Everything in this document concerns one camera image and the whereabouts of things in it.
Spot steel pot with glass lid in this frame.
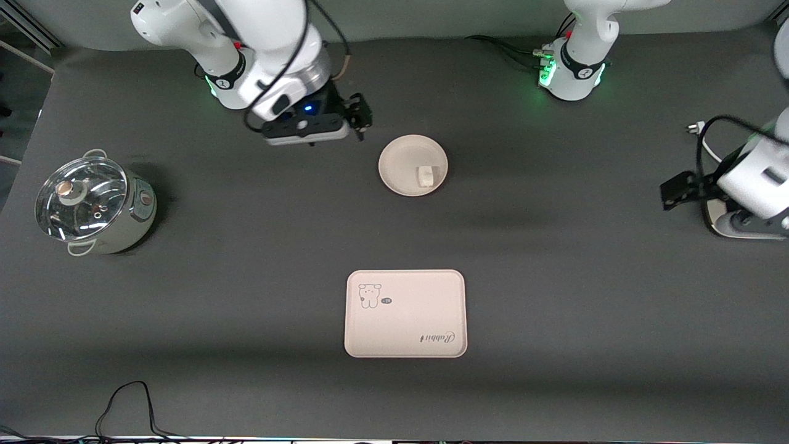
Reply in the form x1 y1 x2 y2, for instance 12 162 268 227
36 149 158 257

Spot round beige plate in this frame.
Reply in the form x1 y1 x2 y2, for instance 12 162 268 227
378 134 449 197

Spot beige rabbit print tray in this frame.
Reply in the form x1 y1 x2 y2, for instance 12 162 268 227
344 269 468 358

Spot thin black looped cable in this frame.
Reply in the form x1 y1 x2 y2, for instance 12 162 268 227
92 381 186 442

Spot black left arm base cables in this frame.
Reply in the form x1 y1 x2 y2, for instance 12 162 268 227
465 14 577 70

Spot white power plug cable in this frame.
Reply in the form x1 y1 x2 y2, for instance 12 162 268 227
686 122 728 167

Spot aluminium frame rail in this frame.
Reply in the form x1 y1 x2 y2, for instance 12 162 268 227
0 11 62 53

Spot glass pot lid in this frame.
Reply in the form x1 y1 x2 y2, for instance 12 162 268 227
35 157 128 241

